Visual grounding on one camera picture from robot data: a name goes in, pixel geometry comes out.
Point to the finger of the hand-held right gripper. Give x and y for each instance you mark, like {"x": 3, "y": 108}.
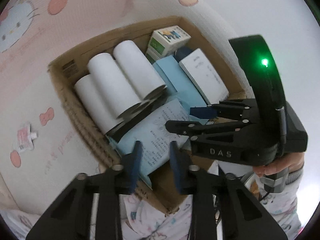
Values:
{"x": 202, "y": 111}
{"x": 185, "y": 127}

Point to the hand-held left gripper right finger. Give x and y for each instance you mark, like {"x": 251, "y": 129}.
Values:
{"x": 176, "y": 167}

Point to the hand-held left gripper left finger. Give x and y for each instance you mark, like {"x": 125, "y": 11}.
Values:
{"x": 135, "y": 165}

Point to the blue white wipes packet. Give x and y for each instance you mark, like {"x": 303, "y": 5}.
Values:
{"x": 155, "y": 135}

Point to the cardboard box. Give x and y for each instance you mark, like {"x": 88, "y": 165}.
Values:
{"x": 82, "y": 140}

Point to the white paper roll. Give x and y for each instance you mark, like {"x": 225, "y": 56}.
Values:
{"x": 135, "y": 65}
{"x": 110, "y": 80}
{"x": 92, "y": 100}

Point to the person's right hand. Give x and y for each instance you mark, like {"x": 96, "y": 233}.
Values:
{"x": 280, "y": 166}

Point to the white tissue packet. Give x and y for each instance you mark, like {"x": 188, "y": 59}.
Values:
{"x": 202, "y": 72}

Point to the light blue packet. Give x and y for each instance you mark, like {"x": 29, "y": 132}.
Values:
{"x": 175, "y": 80}

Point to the person's printed pajamas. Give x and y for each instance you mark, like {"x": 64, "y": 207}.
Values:
{"x": 155, "y": 225}

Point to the dark blue round object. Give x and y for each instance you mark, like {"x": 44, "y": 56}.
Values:
{"x": 182, "y": 52}

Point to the small green white box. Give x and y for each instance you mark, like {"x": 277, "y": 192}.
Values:
{"x": 151, "y": 53}

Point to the green white cartoon box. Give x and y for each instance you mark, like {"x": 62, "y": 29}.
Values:
{"x": 167, "y": 38}

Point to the pink spout pouch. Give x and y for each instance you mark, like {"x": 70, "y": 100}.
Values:
{"x": 25, "y": 137}

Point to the pink white printed sofa cover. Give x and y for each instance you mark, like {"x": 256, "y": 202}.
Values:
{"x": 32, "y": 92}

